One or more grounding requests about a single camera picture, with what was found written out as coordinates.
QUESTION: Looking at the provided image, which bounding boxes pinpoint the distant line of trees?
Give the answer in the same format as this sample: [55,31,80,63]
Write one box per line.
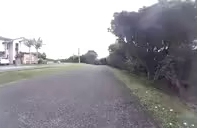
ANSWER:
[56,49,109,66]

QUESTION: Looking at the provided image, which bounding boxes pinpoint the pole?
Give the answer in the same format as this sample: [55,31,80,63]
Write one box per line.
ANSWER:
[77,47,81,64]

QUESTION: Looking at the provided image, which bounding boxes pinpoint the grey asphalt road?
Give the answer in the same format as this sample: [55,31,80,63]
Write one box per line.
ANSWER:
[0,64,164,128]

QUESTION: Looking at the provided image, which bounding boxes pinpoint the small palm tree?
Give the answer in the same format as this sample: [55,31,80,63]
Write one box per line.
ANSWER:
[23,38,36,64]
[32,37,46,62]

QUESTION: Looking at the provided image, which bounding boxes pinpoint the grass verge with weeds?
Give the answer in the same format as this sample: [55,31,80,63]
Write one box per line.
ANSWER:
[109,65,197,128]

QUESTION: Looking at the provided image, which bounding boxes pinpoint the dense dark trees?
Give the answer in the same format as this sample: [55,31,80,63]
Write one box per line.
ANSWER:
[105,0,197,101]

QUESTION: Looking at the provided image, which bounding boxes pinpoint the grass strip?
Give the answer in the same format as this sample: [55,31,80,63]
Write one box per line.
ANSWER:
[0,63,87,88]

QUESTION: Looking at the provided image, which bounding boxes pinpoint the white house with red base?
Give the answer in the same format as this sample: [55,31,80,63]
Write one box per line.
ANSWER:
[0,33,40,66]

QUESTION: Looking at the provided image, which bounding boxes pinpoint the white car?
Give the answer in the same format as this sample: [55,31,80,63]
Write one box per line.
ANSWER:
[0,57,11,66]

